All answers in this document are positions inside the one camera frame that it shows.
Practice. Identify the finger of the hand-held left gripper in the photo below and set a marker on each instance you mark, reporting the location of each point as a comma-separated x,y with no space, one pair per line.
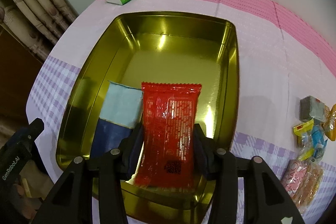
32,130

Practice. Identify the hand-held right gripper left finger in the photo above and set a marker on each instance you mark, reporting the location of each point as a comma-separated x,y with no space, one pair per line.
130,158

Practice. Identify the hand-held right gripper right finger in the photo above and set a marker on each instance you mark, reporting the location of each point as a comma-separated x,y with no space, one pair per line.
200,157

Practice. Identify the red snack packet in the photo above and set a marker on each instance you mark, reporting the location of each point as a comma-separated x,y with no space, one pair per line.
168,121

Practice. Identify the pink printed snack packet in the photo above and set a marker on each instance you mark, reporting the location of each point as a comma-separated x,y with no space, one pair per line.
292,176

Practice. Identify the golden metal tin box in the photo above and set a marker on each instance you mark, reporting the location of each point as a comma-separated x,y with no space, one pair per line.
170,56

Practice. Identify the yellow clear snack packet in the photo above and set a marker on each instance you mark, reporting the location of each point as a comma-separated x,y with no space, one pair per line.
303,130

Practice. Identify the brown cake snack packet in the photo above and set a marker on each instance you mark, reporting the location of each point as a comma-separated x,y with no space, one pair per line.
309,183

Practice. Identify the orange snack packet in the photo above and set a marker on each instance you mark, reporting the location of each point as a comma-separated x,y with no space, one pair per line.
332,124

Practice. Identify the person's left hand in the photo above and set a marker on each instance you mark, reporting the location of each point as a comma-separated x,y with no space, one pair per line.
22,195

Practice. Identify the light and dark blue packet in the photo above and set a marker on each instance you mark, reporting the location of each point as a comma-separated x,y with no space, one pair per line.
118,108

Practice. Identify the brown wooden board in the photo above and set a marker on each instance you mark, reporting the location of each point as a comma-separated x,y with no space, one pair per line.
15,69

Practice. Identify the pink and purple tablecloth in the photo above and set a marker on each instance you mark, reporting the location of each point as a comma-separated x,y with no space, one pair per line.
262,56

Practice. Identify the bright blue snack packet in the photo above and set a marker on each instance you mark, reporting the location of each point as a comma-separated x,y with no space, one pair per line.
319,138

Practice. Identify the grey snack packet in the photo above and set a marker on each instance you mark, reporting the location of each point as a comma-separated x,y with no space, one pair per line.
312,108

